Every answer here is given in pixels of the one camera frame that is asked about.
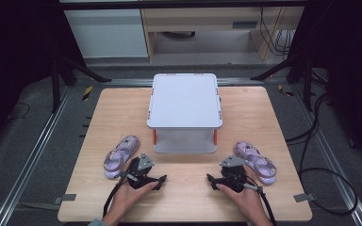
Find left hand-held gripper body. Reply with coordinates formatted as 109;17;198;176
119;152;160;190

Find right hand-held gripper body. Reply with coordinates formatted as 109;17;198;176
216;154;253;193

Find purple child sandal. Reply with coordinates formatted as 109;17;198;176
103;135;140;181
233;140;278;186

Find white plastic storage box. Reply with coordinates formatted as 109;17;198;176
146;73;223;154

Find person's left hand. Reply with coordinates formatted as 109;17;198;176
103;181;159;226

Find person's right hand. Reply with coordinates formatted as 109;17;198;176
216;166;273;226

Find yellow black tape strip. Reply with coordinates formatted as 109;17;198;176
277;84;295;98
81;85;94;102

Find black tripod stand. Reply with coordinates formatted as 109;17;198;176
49;55;113;114
250;55;320;113

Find white cabinet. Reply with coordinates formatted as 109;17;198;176
63;8;149;59

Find light wooden desk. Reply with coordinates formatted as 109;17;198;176
140;7;305;62

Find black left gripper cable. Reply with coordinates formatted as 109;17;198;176
102;171;140;218

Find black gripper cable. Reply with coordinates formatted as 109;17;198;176
102;171;140;218
243;182;278;226

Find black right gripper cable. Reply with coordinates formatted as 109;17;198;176
243;182;278;226

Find thick black floor cable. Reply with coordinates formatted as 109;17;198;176
285;92;359;218

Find thin black floor cable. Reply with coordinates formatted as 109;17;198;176
5;102;31;123

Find hanging black cables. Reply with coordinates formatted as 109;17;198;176
259;7;297;58

